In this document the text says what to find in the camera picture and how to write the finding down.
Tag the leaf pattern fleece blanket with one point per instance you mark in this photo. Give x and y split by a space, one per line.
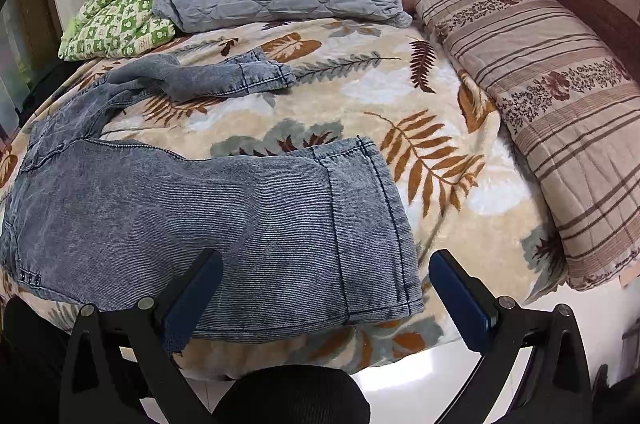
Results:
462 182

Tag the green patterned quilt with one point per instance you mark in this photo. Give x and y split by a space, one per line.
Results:
114 29

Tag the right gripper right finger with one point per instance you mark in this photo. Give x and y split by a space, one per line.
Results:
555 387

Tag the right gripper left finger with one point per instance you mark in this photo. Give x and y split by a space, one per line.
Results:
115 359

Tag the grey denim pants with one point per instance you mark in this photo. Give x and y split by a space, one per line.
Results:
310 239

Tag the striped floral beige pillow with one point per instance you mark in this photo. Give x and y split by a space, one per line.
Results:
572 109

